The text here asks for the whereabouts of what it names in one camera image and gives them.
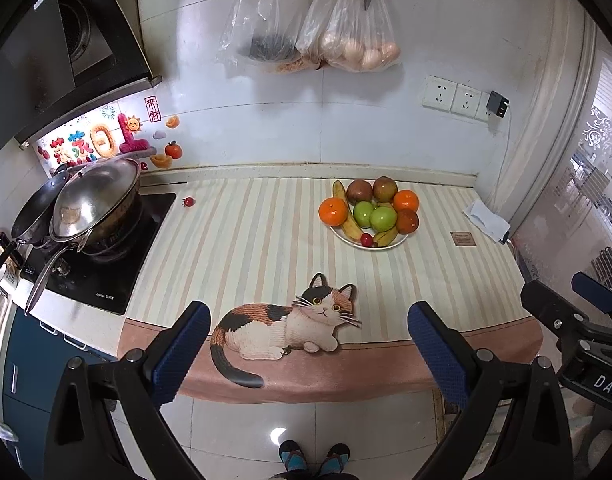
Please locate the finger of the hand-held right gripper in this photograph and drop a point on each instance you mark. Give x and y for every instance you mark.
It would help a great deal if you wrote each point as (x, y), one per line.
(551, 305)
(593, 291)

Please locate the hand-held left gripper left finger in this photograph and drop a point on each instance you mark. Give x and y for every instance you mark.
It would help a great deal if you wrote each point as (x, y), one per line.
(186, 340)

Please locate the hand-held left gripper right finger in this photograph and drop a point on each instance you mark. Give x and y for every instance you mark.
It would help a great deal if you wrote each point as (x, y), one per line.
(436, 345)

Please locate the cherry tomato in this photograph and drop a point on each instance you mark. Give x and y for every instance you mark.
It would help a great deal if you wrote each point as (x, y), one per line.
(188, 201)
(366, 239)

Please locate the reddish orange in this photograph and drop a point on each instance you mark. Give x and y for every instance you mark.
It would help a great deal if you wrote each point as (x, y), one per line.
(407, 221)

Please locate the green apple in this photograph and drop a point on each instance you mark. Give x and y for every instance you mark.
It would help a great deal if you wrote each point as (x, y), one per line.
(384, 219)
(364, 213)

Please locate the white plate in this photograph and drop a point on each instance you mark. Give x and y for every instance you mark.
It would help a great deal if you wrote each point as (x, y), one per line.
(343, 238)

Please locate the small red apple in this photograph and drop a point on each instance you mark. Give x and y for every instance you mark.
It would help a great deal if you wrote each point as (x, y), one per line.
(385, 187)

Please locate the large red apple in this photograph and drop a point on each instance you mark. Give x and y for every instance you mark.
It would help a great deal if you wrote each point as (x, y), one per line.
(359, 190)

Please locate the black glass cooktop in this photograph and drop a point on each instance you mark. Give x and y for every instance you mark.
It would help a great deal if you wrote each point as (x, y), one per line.
(111, 275)

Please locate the patterned glass sliding door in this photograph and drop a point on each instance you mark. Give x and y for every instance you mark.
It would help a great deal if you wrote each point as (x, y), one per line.
(586, 185)

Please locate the white cloth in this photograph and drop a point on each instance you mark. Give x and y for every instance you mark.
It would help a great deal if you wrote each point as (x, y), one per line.
(486, 220)

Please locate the small brown card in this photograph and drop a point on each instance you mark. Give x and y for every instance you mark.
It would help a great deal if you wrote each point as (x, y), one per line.
(461, 238)

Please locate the short spotted banana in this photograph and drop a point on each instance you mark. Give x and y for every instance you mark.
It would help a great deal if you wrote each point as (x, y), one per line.
(386, 237)

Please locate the steel wok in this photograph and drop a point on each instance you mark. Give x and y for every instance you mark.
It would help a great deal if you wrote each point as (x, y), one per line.
(116, 225)

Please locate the blue sandal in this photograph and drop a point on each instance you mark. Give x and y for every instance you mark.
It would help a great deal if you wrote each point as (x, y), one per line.
(334, 459)
(292, 459)

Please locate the blue kitchen cabinet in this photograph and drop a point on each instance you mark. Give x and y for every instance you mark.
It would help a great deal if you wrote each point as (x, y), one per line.
(36, 375)

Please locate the long spotted banana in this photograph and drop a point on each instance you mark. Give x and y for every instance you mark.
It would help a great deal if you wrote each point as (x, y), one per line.
(347, 217)

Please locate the steel wok lid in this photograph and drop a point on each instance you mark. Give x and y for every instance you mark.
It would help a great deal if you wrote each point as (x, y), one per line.
(93, 195)

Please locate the dark frying pan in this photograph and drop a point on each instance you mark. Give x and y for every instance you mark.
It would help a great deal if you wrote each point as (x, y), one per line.
(33, 215)

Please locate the black plug charger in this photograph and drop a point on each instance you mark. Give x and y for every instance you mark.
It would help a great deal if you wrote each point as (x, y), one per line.
(497, 105)

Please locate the plastic bag of eggs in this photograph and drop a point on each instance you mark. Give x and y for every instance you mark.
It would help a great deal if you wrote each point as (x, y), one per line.
(356, 40)

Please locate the black range hood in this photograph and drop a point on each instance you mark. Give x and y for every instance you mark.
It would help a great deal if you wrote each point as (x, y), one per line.
(36, 50)

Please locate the plastic bag with dark contents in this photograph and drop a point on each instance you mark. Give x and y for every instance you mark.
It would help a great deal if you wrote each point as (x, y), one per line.
(266, 20)

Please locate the colourful wall stickers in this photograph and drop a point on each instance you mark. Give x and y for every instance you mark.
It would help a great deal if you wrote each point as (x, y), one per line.
(101, 142)

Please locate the white wall socket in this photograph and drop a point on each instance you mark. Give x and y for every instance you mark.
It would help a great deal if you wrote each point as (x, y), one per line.
(468, 101)
(438, 92)

